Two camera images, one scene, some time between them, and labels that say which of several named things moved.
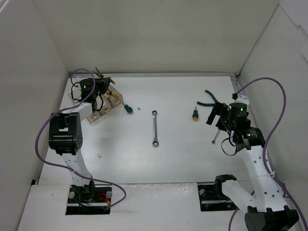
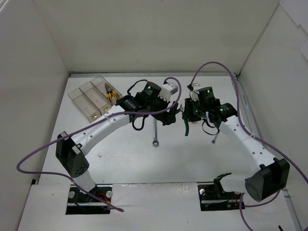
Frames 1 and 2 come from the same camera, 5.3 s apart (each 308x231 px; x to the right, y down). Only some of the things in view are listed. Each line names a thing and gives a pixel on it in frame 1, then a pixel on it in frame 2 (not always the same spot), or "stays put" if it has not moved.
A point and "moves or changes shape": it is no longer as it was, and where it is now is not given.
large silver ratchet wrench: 155,142 stays put
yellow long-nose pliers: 98,72 -> 109,90
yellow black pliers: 109,93 stays put
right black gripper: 217,111 -> 188,113
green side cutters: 208,104 moves or changes shape
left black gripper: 103,84 -> 172,114
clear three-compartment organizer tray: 106,101 stays put
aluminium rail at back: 85,74 stays put
